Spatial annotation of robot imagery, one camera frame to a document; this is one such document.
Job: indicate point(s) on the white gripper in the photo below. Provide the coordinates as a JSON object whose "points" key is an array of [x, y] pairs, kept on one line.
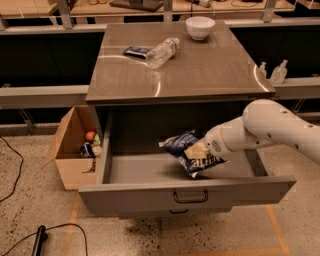
{"points": [[213, 141]]}

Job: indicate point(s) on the blue chip bag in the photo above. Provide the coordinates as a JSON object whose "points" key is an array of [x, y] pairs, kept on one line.
{"points": [[176, 146]]}

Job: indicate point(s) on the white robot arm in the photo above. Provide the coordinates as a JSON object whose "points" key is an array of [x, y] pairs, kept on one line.
{"points": [[263, 123]]}

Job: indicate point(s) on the open grey top drawer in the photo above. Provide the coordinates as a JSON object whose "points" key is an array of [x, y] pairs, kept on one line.
{"points": [[138, 178]]}

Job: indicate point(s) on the grey metal cabinet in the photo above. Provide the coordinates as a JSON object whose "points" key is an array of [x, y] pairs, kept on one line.
{"points": [[215, 69]]}

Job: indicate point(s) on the small clear pump bottle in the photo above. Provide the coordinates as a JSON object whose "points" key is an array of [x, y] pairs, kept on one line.
{"points": [[262, 68]]}

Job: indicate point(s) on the green item in box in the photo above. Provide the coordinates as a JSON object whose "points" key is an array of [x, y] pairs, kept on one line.
{"points": [[96, 140]]}

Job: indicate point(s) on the clear plastic water bottle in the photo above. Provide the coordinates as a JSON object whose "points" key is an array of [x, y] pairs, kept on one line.
{"points": [[161, 53]]}

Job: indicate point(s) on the red apple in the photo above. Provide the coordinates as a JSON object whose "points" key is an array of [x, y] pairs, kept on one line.
{"points": [[89, 136]]}

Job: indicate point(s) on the clear sanitizer pump bottle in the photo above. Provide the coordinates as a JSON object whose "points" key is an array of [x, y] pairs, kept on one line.
{"points": [[279, 73]]}

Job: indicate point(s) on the blue soda can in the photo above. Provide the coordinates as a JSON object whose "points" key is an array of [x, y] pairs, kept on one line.
{"points": [[86, 151]]}

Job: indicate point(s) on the small dark blue snack packet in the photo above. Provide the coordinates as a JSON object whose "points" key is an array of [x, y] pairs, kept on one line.
{"points": [[136, 52]]}

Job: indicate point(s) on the white bowl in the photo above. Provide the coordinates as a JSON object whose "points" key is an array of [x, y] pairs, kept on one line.
{"points": [[199, 27]]}

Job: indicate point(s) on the brown cardboard box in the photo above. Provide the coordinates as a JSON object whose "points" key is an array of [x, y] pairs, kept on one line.
{"points": [[64, 150]]}

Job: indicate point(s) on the black top drawer handle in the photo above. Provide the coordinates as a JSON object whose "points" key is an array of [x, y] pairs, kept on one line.
{"points": [[193, 197]]}

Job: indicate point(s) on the black drawer handle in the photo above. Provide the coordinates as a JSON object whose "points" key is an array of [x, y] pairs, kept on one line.
{"points": [[179, 211], [193, 197]]}

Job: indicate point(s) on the black lower drawer handle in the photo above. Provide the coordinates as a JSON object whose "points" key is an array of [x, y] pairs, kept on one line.
{"points": [[179, 211]]}

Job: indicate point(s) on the grey metal shelf rail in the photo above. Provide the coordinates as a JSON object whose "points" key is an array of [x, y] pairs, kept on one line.
{"points": [[43, 96]]}

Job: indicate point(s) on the black plug with cable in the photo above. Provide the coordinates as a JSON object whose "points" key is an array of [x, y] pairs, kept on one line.
{"points": [[41, 235]]}

